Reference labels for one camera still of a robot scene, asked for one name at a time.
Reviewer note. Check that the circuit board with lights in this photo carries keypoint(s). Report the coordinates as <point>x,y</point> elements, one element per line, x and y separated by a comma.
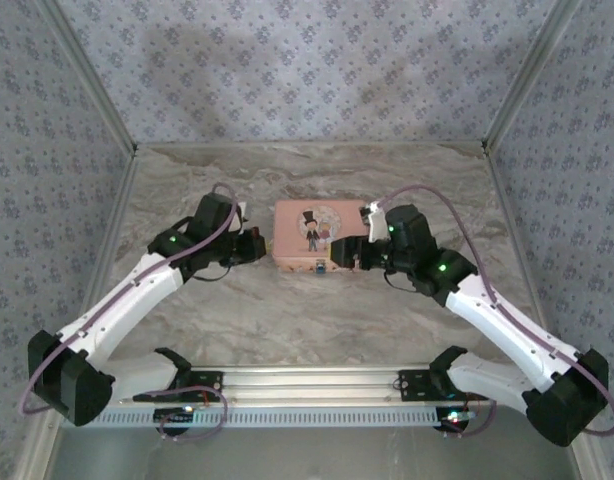
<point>176,413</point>
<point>456,416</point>

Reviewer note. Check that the pink tin box with couple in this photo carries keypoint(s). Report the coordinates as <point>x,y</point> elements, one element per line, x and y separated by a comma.
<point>307,225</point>

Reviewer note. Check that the aluminium table edge rail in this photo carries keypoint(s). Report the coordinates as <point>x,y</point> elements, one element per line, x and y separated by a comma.
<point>82,310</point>
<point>524,250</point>

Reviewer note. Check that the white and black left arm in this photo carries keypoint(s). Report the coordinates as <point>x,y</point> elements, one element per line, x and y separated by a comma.
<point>132,295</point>

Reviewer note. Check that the aluminium frame post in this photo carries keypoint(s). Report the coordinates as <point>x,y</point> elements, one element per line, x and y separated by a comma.
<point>89,75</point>
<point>532,75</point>

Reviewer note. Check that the blue padlock with silver shackle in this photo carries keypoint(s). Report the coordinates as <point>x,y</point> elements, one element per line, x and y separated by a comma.
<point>319,269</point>

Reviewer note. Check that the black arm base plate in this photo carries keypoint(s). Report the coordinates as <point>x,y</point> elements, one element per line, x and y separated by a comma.
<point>417,384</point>
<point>202,381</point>

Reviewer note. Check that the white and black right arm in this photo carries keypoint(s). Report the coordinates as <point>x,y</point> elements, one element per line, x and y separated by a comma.
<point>497,312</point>

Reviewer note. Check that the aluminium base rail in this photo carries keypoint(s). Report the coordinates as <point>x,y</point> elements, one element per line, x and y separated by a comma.
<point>307,382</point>

